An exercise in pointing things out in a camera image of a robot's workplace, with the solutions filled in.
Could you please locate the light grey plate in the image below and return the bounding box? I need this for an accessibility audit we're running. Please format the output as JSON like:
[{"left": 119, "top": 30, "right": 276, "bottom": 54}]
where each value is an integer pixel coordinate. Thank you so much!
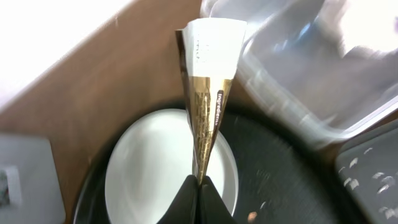
[{"left": 104, "top": 109, "right": 238, "bottom": 224}]

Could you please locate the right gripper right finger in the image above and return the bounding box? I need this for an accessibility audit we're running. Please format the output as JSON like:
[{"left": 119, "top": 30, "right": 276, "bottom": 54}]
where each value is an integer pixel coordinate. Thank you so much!
[{"left": 198, "top": 176, "right": 236, "bottom": 224}]

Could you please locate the black rectangular tray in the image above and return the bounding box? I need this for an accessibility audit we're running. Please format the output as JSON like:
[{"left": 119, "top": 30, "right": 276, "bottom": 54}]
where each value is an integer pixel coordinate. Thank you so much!
[{"left": 335, "top": 120, "right": 397, "bottom": 223}]

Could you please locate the clear plastic bin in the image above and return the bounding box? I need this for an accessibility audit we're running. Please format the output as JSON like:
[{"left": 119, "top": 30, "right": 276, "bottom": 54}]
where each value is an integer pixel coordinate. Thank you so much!
[{"left": 200, "top": 0, "right": 397, "bottom": 148}]

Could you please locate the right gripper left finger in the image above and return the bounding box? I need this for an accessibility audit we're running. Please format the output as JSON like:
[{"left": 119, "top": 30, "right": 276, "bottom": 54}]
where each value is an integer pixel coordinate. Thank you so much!
[{"left": 157, "top": 175, "right": 198, "bottom": 224}]

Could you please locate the round black tray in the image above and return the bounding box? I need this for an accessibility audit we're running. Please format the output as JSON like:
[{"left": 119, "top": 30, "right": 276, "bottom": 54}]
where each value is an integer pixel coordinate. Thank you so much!
[{"left": 72, "top": 102, "right": 365, "bottom": 223}]

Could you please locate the gold foil wrapper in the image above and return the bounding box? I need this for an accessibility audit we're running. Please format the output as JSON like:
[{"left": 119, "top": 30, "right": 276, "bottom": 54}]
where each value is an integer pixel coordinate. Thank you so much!
[{"left": 175, "top": 17, "right": 247, "bottom": 183}]

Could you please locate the grey dishwasher rack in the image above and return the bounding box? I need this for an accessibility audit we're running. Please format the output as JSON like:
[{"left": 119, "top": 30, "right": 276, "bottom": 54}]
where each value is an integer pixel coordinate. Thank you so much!
[{"left": 1, "top": 133, "right": 66, "bottom": 224}]

